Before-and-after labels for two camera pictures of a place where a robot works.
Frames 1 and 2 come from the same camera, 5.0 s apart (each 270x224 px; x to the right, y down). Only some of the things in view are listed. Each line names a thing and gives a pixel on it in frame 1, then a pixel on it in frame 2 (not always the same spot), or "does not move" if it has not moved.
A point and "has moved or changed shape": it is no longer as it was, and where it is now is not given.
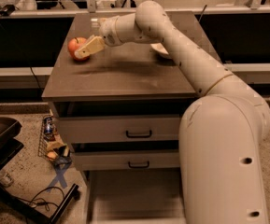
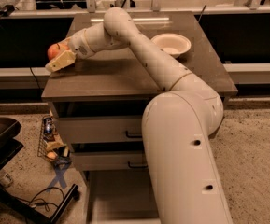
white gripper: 108,31 → 78,46
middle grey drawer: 125,160 does not move
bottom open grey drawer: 135,196 does not move
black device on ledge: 7,10 does not move
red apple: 76,43 has moved or changed shape
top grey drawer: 119,128 does not move
